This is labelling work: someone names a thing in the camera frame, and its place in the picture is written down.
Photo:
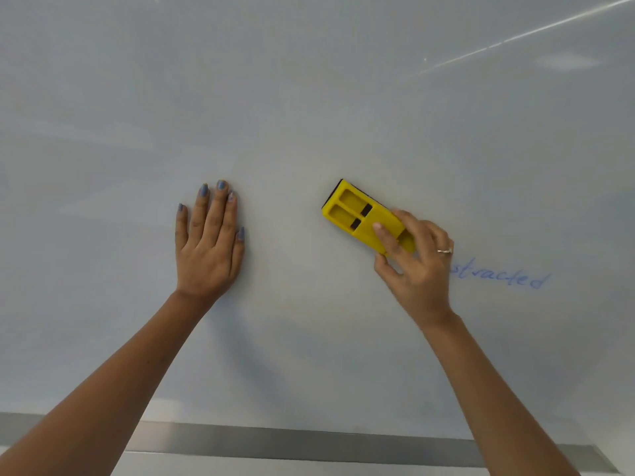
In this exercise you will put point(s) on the white whiteboard with blue writing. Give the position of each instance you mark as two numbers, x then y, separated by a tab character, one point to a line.
297	94

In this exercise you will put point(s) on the person's right forearm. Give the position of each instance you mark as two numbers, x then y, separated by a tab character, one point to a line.
501	401

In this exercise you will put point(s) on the yellow whiteboard eraser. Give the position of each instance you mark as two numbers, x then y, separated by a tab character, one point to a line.
357	213

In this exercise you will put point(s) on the silver metal whiteboard tray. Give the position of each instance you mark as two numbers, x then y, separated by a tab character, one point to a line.
297	443

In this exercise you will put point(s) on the person's left forearm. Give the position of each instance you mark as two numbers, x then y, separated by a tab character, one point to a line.
94	391

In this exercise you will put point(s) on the person's left hand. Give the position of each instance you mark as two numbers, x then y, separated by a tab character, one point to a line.
208	252

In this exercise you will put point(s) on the person's right hand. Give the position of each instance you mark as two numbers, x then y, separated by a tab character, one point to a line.
421	282

